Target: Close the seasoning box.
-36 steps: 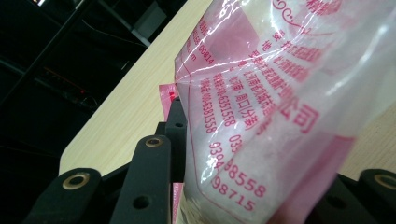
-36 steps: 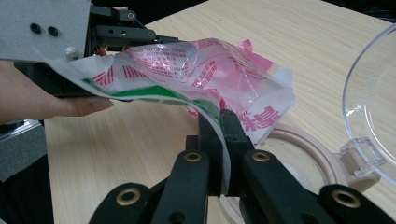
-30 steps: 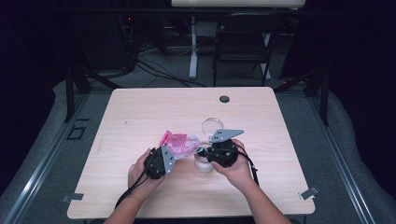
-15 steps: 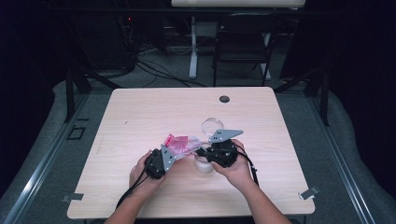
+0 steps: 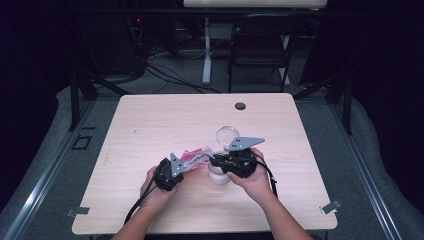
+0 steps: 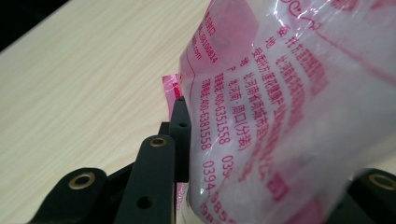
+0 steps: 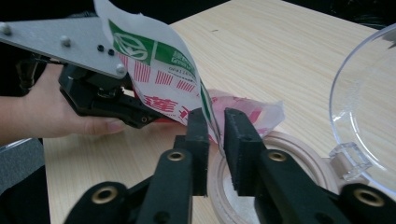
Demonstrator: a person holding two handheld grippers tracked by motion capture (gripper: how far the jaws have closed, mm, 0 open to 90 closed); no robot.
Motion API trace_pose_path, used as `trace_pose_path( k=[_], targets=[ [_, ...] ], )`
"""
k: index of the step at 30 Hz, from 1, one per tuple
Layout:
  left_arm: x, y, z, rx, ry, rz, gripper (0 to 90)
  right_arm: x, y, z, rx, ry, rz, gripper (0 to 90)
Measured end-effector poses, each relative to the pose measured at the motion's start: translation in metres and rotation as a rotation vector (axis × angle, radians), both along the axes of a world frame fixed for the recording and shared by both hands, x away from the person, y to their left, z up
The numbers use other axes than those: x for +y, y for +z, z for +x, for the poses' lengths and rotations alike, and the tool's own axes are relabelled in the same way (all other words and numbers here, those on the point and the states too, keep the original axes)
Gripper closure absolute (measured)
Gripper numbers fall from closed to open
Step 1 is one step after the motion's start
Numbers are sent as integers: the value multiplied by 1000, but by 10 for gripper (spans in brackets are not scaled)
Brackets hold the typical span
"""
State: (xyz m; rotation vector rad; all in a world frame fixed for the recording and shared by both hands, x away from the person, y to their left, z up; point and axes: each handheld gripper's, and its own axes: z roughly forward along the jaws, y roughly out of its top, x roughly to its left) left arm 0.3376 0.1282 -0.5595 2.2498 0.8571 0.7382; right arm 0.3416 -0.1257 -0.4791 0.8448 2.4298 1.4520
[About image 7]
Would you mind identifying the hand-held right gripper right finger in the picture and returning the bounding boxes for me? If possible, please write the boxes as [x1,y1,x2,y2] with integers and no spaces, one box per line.
[223,107,351,224]

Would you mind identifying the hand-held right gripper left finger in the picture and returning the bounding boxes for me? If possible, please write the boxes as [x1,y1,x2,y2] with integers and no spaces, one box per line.
[136,107,210,224]

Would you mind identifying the white bag with red print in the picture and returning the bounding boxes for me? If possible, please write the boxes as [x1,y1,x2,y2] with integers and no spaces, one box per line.
[92,0,286,157]

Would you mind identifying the clear jar with beige handle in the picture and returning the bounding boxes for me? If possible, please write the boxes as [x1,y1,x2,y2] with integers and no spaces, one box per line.
[207,22,396,224]

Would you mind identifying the white granules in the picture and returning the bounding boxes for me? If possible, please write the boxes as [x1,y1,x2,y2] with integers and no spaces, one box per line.
[222,176,260,224]

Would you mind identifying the grey fabric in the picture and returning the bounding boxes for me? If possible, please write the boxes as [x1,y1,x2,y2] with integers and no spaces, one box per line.
[0,138,45,195]

